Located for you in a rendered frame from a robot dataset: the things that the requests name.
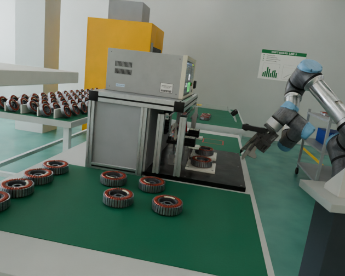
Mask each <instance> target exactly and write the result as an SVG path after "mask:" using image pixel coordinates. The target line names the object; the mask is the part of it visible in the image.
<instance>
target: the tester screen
mask: <svg viewBox="0 0 345 276"><path fill-rule="evenodd" d="M191 73H192V64H190V63H189V62H188V63H187V69H186V79H185V85H186V83H187V86H188V83H189V82H190V81H191V80H188V78H189V74H191ZM184 89H187V87H186V88H185V87H184Z"/></svg>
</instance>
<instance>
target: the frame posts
mask: <svg viewBox="0 0 345 276"><path fill-rule="evenodd" d="M197 114H198V107H197V109H196V111H195V112H194V114H193V115H192V121H191V128H193V129H195V128H196V122H197ZM179 121H180V122H179ZM178 123H179V131H178V135H177V145H176V154H175V163H174V172H173V176H177V177H180V172H181V163H182V155H183V146H184V141H185V133H186V124H187V116H183V115H182V113H180V112H177V117H176V124H178ZM164 124H165V113H162V112H159V113H158V120H157V130H156V140H155V146H154V157H153V167H152V173H156V174H158V173H159V169H160V160H161V154H162V144H163V135H164Z"/></svg>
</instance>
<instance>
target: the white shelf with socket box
mask: <svg viewBox="0 0 345 276"><path fill-rule="evenodd" d="M78 76H79V73H78V72H73V71H64V70H56V69H51V68H41V67H33V66H24V65H15V64H6V63H1V62H0V87H3V86H17V85H42V84H68V83H78Z"/></svg>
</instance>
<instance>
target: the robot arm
mask: <svg viewBox="0 0 345 276"><path fill-rule="evenodd" d="M322 69H323V67H322V65H321V64H320V63H318V62H317V61H315V60H311V59H305V60H302V61H301V62H300V63H299V65H297V67H296V69H295V70H294V72H293V73H292V75H291V76H290V78H289V79H288V81H287V84H286V88H285V94H284V101H285V102H284V103H283V104H282V105H281V106H280V107H279V109H278V110H277V111H276V112H275V113H274V114H273V115H272V116H271V117H270V119H269V120H267V121H266V123H265V124H264V126H265V127H266V128H263V127H259V126H253V125H249V124H247V123H246V124H242V127H241V128H242V129H243V130H245V131H248V130H249V131H255V132H257V133H256V134H255V135H254V136H253V137H252V138H251V139H250V140H249V141H248V142H247V143H246V144H245V145H244V146H243V147H242V148H241V149H240V153H242V152H243V150H246V151H245V152H244V153H243V154H242V158H241V159H242V160H243V159H244V158H245V157H246V156H249V157H251V158H254V159H255V158H256V157H257V155H256V153H255V151H256V149H258V150H260V151H261V152H263V153H265V151H266V150H267V149H268V148H269V147H270V146H271V144H272V143H273V141H274V140H275V139H276V138H277V137H278V136H279V135H278V134H276V132H278V131H279V130H280V129H281V128H282V132H281V139H279V141H278V147H279V149H280V150H282V151H284V152H288V151H290V150H291V149H292V148H293V147H294V146H295V145H296V144H297V143H298V142H299V141H300V140H301V139H304V140H306V139H308V138H309V137H310V136H311V135H312V134H313V133H314V132H315V127H314V126H313V125H312V124H311V123H310V122H308V121H307V120H305V119H304V118H303V117H302V116H301V115H299V106H300V102H301V100H302V96H303V94H304V92H305V91H310V92H311V94H312V95H313V96H314V97H315V98H316V100H317V101H318V102H319V103H320V105H321V106H322V107H323V109H324V110H325V111H326V112H327V113H328V115H329V116H330V117H331V118H332V120H333V121H334V122H335V123H336V124H337V128H336V130H337V131H338V133H335V134H334V135H333V134H332V135H331V136H329V137H328V138H327V140H326V142H325V144H326V150H327V152H328V154H329V158H330V161H331V165H332V175H331V177H332V178H333V177H334V176H335V175H336V174H338V173H339V172H340V171H342V170H343V169H344V168H345V105H344V103H343V102H342V101H341V100H340V99H339V98H338V97H337V95H336V94H335V93H334V92H333V91H332V90H331V89H330V87H329V86H328V85H327V84H326V83H325V82H324V75H323V74H322V73H321V71H322ZM268 132H269V133H268Z"/></svg>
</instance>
